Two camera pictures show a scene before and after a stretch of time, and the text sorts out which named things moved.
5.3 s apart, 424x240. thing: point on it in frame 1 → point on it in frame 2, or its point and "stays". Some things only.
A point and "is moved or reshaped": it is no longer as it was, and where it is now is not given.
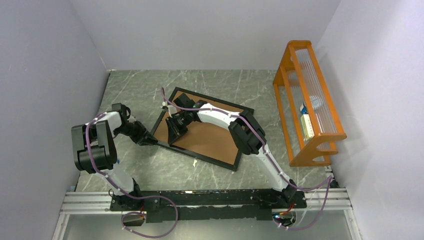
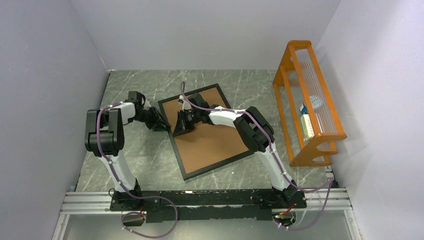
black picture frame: [239, 152] is moved or reshaped
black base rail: [246, 205] stays
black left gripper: [140, 139] → [156, 125]
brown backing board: [210, 139] → [213, 98]
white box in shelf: [306, 126] stays
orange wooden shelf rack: [306, 115] stays
